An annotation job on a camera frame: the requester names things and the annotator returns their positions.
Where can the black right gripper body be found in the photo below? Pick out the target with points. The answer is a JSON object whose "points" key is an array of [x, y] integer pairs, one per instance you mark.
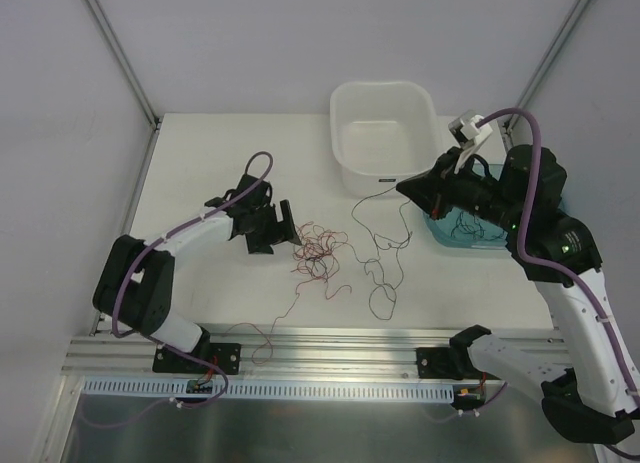
{"points": [[445, 184]]}

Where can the aluminium frame post left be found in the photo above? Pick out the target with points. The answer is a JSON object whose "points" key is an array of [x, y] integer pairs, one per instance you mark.
{"points": [[112, 41]]}

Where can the aluminium frame post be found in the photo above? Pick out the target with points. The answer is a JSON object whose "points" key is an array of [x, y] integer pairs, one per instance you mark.
{"points": [[577, 12], [112, 41]]}

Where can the teal transparent plastic bin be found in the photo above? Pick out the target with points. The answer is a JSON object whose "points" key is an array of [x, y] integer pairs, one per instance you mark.
{"points": [[450, 233]]}

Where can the white plastic tub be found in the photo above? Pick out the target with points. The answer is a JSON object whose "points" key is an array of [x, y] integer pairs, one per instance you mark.
{"points": [[382, 133]]}

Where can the aluminium frame post right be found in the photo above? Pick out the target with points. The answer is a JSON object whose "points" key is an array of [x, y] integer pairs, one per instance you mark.
{"points": [[577, 12]]}

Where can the white slotted cable duct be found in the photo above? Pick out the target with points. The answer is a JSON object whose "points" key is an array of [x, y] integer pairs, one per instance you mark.
{"points": [[272, 390]]}

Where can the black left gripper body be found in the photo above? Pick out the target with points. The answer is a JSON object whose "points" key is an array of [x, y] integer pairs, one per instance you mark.
{"points": [[273, 225]]}

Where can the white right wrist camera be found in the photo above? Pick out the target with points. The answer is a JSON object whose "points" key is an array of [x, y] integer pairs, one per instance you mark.
{"points": [[470, 136]]}

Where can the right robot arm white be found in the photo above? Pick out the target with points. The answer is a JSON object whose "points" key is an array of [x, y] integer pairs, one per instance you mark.
{"points": [[596, 399]]}

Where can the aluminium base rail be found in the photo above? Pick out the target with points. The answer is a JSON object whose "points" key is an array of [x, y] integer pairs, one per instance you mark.
{"points": [[285, 353]]}

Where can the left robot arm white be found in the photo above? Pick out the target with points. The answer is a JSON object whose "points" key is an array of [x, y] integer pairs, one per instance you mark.
{"points": [[136, 284]]}

